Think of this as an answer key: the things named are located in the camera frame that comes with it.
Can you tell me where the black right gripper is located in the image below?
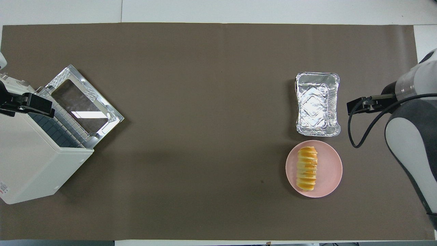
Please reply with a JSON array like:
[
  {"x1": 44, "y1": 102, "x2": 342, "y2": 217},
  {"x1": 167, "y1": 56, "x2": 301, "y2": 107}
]
[{"x1": 347, "y1": 81, "x2": 400, "y2": 115}]

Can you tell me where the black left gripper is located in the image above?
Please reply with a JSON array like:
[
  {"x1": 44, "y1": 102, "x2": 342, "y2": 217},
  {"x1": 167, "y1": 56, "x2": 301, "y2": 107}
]
[{"x1": 0, "y1": 81, "x2": 55, "y2": 118}]

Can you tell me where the aluminium foil tray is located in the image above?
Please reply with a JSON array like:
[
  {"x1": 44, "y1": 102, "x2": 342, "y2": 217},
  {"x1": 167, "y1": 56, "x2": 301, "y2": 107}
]
[{"x1": 295, "y1": 72, "x2": 341, "y2": 137}]

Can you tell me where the sliced yellow bread loaf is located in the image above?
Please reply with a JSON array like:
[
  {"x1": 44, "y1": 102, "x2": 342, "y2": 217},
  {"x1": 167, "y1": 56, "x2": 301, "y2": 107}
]
[{"x1": 296, "y1": 146, "x2": 318, "y2": 192}]

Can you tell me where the cream white toaster oven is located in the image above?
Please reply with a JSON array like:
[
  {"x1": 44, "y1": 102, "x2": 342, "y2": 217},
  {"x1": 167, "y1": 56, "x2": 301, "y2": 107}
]
[{"x1": 0, "y1": 73, "x2": 95, "y2": 205}]

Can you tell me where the glass metal oven door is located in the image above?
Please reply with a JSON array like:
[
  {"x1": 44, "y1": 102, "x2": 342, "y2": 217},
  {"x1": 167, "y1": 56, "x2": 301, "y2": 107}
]
[{"x1": 46, "y1": 64, "x2": 124, "y2": 149}]

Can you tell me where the pink round plate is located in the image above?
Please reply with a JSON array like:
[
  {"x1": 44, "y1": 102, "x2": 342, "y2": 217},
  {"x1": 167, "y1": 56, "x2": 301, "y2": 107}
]
[{"x1": 285, "y1": 140, "x2": 343, "y2": 198}]

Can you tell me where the brown table mat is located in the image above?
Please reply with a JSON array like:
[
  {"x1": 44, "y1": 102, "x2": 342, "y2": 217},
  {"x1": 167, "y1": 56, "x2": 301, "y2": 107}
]
[{"x1": 0, "y1": 23, "x2": 436, "y2": 241}]

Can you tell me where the metal oven wire rack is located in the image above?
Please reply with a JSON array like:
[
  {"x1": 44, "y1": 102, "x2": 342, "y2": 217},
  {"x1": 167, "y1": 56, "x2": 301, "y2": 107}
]
[{"x1": 27, "y1": 87, "x2": 94, "y2": 149}]

